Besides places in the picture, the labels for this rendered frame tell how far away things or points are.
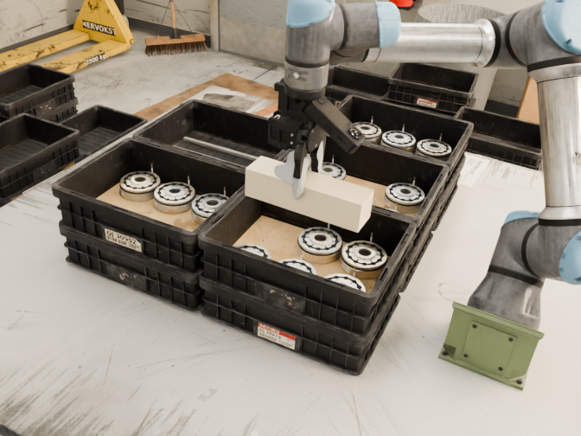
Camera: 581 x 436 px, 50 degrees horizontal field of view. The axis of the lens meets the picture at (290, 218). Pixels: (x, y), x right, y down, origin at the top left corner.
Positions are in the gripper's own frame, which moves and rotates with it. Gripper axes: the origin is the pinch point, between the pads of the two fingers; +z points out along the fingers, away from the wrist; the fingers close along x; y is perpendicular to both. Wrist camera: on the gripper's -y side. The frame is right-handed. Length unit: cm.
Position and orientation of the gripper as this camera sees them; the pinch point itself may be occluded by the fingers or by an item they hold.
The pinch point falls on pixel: (308, 187)
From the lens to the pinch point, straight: 119.0
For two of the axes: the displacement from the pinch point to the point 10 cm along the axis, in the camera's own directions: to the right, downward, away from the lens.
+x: -4.6, 4.8, -7.5
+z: -0.5, 8.3, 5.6
